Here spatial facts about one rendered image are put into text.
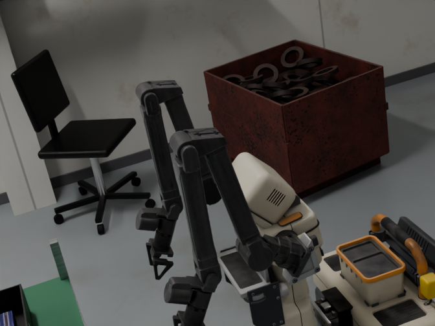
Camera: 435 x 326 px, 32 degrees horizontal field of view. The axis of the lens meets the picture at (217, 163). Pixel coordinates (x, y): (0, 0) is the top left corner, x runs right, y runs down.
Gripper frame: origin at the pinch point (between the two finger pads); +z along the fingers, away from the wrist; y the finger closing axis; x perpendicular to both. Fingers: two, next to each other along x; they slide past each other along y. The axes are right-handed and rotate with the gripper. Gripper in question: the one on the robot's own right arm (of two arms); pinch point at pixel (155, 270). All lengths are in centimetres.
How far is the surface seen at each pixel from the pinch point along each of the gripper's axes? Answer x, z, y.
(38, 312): -34.7, 20.9, -2.7
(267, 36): 141, -41, -312
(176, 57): 75, -13, -307
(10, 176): -28, 81, -273
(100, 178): 26, 63, -244
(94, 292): 18, 96, -152
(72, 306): -24.6, 16.3, -0.5
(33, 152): -16, 62, -274
